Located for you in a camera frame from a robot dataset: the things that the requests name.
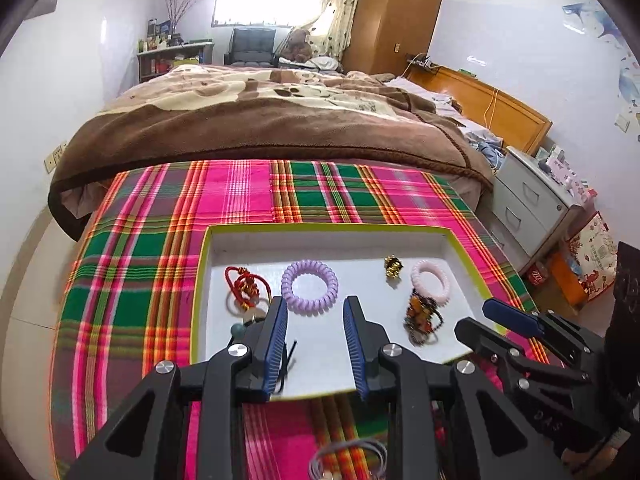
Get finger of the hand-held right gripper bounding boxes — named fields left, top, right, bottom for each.
left=482, top=298, right=606, bottom=366
left=455, top=317, right=606, bottom=401

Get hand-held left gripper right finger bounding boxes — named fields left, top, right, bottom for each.
left=342, top=296, right=571, bottom=480

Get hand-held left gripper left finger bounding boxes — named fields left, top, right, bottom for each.
left=65, top=296, right=290, bottom=480

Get black hair tie with bead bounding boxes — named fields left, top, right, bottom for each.
left=230, top=310, right=298, bottom=393

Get purple spiral hair tie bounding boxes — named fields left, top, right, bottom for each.
left=281, top=259, right=339, bottom=316

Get red cord bracelet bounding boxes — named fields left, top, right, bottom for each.
left=223, top=266, right=273, bottom=317

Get dark amber bead bracelet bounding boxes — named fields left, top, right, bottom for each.
left=404, top=290, right=445, bottom=346

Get pale pink spiral hair tie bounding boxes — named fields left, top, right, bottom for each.
left=411, top=260, right=452, bottom=307

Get yellow-green shallow cardboard box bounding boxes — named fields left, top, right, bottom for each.
left=190, top=224, right=508, bottom=401

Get orange box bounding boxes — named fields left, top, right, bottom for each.
left=547, top=252, right=588, bottom=306

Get red white gift bag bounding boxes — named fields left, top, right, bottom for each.
left=565, top=210, right=621, bottom=303

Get grey drawer cabinet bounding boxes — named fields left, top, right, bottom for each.
left=487, top=146, right=598, bottom=273

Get pink green plaid cloth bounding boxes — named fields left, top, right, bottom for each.
left=50, top=159, right=551, bottom=480

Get pink boxes on cabinet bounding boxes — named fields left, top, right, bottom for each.
left=537, top=144, right=598, bottom=203

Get light blue clothes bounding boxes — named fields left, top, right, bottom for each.
left=467, top=137, right=506, bottom=171

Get wooden bed headboard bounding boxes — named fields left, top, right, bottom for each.
left=407, top=62, right=553, bottom=156

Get brown blanket bed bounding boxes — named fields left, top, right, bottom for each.
left=47, top=65, right=496, bottom=241

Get white bed linen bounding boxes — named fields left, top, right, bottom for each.
left=385, top=75, right=466, bottom=126

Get dark grey armchair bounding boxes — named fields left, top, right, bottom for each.
left=225, top=27, right=278, bottom=67

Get brown teddy bear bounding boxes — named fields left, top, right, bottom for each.
left=285, top=27, right=313, bottom=63

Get cluttered low shelf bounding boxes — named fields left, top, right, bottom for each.
left=137, top=35, right=216, bottom=83

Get wooden wardrobe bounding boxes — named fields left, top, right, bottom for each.
left=347, top=0, right=448, bottom=76

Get window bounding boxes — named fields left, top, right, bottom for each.
left=212, top=0, right=321, bottom=28

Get patterned curtain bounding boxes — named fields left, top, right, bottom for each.
left=310, top=0, right=368, bottom=61

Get vase of dry branches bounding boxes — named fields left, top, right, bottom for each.
left=162, top=0, right=203, bottom=36

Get yellow charging cable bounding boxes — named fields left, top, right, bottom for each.
left=482, top=85, right=501, bottom=131

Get wall socket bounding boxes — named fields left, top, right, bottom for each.
left=44, top=141, right=68, bottom=173

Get blue wall decal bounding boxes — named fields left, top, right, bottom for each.
left=562, top=2, right=640, bottom=136

